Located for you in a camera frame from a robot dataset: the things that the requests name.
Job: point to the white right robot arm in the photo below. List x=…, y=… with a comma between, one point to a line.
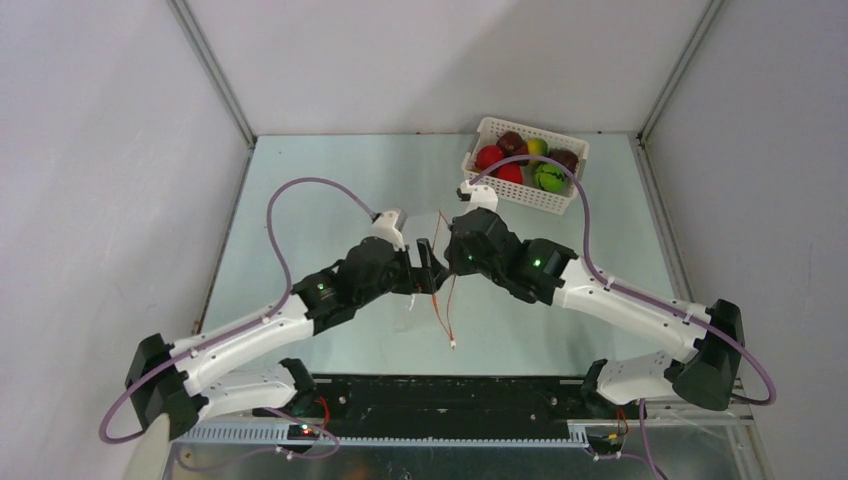
x=697, y=364

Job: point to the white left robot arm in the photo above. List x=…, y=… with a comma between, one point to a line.
x=199, y=377

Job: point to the red toy wax apple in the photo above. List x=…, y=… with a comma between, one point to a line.
x=510, y=172

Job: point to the dark purple toy plum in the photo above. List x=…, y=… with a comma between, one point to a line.
x=565, y=157

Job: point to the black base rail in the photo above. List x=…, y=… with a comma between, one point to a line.
x=454, y=407

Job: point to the grey slotted cable duct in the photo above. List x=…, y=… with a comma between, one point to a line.
x=257, y=433

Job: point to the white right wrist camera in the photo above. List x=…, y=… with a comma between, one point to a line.
x=476, y=196

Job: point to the yellow green toy mango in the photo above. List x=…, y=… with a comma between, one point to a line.
x=537, y=147

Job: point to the white perforated plastic basket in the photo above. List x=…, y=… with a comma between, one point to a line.
x=490, y=129

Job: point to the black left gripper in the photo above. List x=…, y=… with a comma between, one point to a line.
x=412, y=275

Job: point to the green toy watermelon ball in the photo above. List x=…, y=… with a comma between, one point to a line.
x=550, y=178

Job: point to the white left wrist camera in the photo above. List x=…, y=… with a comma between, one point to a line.
x=388, y=225

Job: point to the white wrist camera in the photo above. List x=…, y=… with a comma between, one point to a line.
x=388, y=225
x=476, y=196

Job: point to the dark maroon toy fig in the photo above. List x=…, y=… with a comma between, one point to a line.
x=511, y=144

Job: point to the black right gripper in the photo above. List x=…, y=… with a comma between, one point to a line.
x=457, y=249

